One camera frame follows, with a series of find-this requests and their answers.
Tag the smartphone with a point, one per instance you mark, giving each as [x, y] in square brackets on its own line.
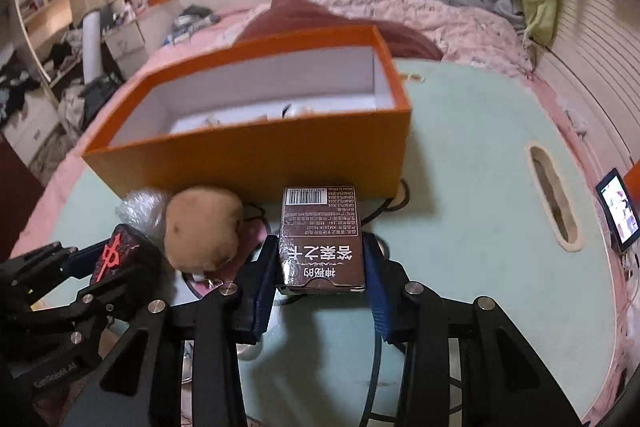
[620, 212]

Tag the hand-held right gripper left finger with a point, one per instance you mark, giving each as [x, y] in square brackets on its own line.
[260, 307]

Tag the light green cartoon bed table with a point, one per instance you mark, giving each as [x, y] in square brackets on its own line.
[475, 207]

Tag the white shelf unit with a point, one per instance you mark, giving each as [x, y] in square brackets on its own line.
[35, 2]

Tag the blue white clothes pile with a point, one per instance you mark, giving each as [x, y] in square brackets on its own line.
[195, 19]

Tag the black red printed packet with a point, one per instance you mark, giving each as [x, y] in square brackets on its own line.
[125, 267]

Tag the black bag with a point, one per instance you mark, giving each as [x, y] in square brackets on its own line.
[102, 99]

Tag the brown card box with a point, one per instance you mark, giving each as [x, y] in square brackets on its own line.
[320, 247]

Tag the maroon blanket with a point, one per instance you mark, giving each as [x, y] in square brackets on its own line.
[310, 14]

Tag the white cabinet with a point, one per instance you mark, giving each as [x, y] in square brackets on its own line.
[125, 42]

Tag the pink printed quilt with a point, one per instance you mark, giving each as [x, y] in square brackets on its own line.
[450, 22]

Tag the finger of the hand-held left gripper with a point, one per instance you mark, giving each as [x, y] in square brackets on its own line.
[85, 259]
[90, 309]

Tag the orange cardboard box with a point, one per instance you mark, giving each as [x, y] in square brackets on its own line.
[250, 157]

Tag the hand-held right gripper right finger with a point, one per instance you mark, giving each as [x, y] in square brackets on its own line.
[377, 302]

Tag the clear plastic wrap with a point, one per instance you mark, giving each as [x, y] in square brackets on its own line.
[142, 207]

